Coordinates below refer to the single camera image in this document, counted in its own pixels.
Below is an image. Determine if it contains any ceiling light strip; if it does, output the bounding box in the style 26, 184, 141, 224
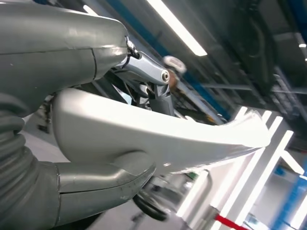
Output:
146, 0, 208, 57

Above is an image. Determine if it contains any red barrier belt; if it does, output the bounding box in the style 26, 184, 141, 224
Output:
214, 214, 250, 230

